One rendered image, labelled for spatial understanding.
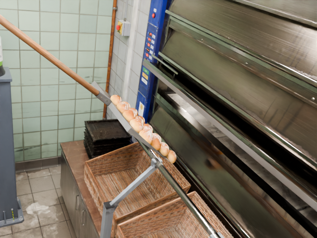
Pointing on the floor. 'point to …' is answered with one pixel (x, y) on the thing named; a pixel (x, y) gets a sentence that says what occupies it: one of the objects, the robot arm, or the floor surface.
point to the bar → (108, 217)
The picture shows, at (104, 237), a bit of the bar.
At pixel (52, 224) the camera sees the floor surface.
